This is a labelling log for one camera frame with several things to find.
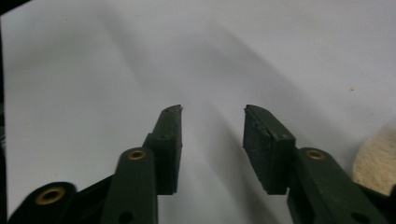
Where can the white table mat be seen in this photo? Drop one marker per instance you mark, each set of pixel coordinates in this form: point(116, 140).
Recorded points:
point(93, 62)

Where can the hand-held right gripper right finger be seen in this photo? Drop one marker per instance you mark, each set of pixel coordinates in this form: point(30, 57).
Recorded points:
point(267, 149)

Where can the beige round object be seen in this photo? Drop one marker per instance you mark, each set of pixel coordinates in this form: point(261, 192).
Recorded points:
point(378, 161)

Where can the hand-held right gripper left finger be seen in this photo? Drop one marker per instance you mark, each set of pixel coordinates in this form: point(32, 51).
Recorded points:
point(168, 149)

